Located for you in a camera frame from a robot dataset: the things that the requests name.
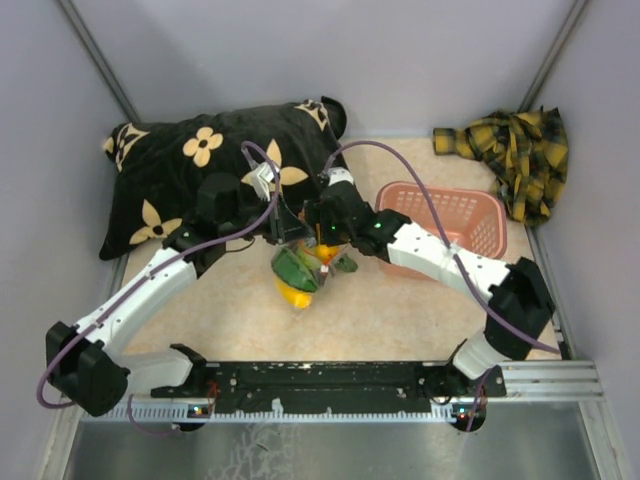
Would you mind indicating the black floral pillow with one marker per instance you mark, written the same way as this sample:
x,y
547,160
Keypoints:
x,y
160,166

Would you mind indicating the orange toy fruit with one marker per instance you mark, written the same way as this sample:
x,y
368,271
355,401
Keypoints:
x,y
326,254

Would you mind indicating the pink plastic basket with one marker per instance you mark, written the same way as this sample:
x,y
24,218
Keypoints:
x,y
474,219

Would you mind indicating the yellow toy mango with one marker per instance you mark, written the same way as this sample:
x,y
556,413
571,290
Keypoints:
x,y
298,299

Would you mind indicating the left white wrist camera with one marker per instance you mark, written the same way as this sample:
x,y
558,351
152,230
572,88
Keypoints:
x,y
262,180

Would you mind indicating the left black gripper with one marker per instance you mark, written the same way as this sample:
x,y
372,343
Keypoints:
x,y
284,225

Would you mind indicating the clear zip top bag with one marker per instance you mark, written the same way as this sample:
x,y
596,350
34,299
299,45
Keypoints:
x,y
326,270

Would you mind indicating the green bumpy toy fruit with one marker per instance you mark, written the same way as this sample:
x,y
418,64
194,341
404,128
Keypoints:
x,y
308,259

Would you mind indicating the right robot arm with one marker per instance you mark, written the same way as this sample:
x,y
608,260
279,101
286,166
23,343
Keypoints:
x,y
514,296

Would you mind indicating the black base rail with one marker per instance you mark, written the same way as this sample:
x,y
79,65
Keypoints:
x,y
323,387

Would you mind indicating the yellow plaid cloth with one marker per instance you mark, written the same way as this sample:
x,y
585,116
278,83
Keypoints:
x,y
527,152

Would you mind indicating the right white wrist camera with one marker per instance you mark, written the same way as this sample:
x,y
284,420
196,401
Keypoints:
x,y
335,175

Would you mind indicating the watermelon slice toy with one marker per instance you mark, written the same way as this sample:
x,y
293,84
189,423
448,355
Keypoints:
x,y
287,266

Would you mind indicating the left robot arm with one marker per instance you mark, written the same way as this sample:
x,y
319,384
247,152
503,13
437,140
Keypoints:
x,y
87,362

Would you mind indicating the green toy leaf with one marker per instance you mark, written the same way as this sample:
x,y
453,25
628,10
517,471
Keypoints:
x,y
345,264

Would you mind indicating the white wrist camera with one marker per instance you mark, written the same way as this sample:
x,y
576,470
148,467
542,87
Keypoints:
x,y
335,175
262,180

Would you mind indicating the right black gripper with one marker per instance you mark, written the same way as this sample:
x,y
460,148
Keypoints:
x,y
317,215

